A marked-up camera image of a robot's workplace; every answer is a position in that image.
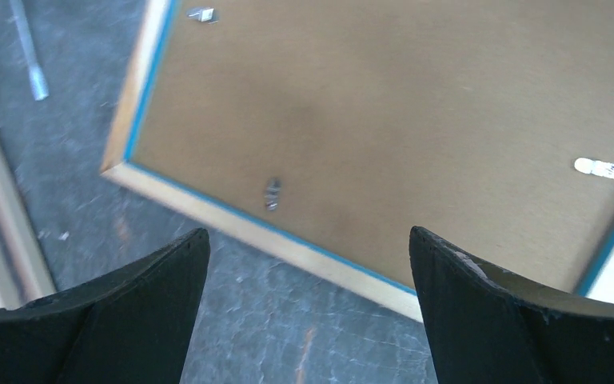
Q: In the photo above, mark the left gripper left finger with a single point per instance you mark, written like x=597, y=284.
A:
x=132, y=325

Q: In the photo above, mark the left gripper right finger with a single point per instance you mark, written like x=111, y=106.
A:
x=486, y=324

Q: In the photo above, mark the blue picture frame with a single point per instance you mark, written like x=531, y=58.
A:
x=321, y=132

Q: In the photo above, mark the yellow handled screwdriver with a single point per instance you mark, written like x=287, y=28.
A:
x=38, y=84

